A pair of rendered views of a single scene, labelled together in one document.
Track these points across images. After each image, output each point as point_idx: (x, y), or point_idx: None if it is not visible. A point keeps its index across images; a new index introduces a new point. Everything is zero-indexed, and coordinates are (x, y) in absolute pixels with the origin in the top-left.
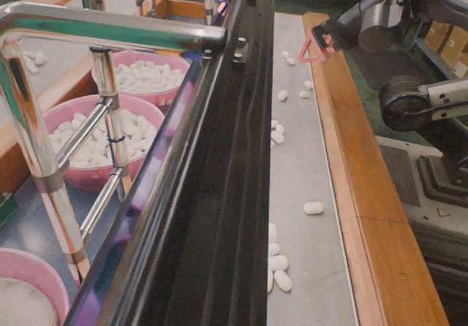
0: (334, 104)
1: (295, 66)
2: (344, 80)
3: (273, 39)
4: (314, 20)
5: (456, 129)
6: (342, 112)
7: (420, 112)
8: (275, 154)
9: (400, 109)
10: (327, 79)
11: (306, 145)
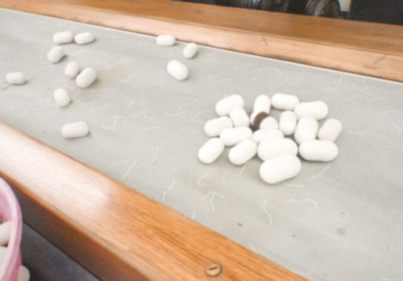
0: (249, 28)
1: (97, 41)
2: (188, 8)
3: (0, 39)
4: None
5: None
6: (273, 27)
7: None
8: (358, 134)
9: None
10: (175, 17)
11: (336, 89)
